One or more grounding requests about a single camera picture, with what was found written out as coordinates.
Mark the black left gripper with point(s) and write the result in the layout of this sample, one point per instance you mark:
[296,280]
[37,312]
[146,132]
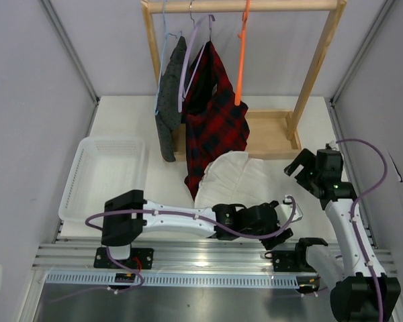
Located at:
[269,242]

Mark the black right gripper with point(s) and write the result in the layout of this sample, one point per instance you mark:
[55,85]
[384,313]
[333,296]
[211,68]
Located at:
[305,158]

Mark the white pleated skirt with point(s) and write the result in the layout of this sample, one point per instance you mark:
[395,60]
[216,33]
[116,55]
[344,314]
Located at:
[236,178]

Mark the orange hanger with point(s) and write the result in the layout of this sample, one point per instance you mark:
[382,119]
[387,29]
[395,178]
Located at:
[242,37]

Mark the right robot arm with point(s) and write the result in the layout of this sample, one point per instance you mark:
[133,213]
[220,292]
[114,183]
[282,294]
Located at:
[360,289]

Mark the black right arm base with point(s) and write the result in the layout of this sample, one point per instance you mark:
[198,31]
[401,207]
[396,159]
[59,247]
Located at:
[287,261]

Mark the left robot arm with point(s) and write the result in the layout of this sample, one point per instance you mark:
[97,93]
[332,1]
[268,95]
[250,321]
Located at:
[129,215]

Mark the light blue hanger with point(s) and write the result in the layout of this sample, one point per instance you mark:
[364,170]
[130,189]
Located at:
[167,35]

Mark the wooden clothes rack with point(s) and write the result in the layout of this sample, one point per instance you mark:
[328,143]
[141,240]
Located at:
[273,132]

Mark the red black plaid garment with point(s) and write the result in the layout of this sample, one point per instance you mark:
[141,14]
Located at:
[214,125]

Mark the dark grey dotted garment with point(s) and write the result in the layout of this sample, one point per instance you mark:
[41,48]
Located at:
[167,117]

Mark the white plastic basket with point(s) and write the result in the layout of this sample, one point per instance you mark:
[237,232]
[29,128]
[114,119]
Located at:
[103,167]

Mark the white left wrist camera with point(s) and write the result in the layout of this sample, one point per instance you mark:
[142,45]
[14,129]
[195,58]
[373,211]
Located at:
[288,210]

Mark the aluminium mounting rail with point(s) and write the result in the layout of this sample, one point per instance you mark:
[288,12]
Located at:
[203,256]

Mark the slotted cable duct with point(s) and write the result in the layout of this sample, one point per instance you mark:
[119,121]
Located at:
[174,279]

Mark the aluminium frame post right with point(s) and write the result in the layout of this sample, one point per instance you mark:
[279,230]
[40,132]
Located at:
[363,49]

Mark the aluminium frame post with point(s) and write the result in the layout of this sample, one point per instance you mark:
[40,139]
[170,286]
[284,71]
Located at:
[363,49]
[68,47]

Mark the aluminium frame post left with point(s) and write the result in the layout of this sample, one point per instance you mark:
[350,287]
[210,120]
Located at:
[68,47]

